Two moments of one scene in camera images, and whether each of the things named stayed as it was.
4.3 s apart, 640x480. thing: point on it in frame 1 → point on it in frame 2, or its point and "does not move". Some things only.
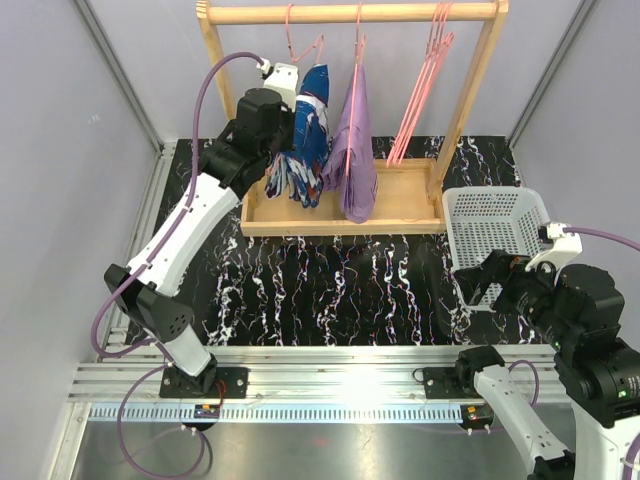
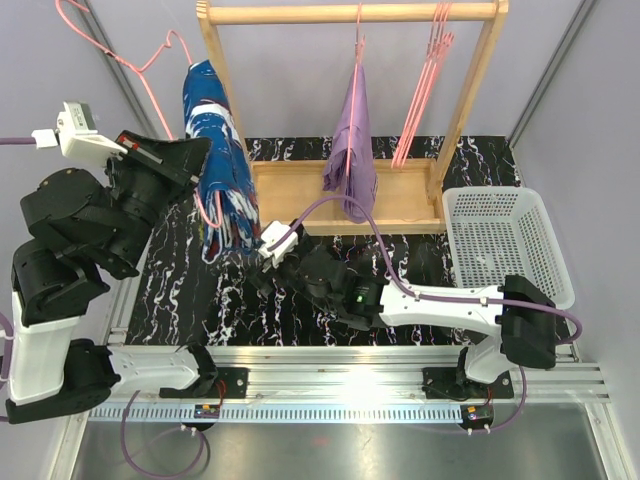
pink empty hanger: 439,43 does not move
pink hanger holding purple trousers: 359,49 does not move
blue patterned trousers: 302,172 → 231,225
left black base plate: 231,383 does not move
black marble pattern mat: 348,290 does not move
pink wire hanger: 320,41 → 217,222
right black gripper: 498,266 → 263,277
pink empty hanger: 440,40 does not move
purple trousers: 350,168 does not move
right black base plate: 445,383 does not move
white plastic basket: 484,219 does not move
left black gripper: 289,118 → 178,163
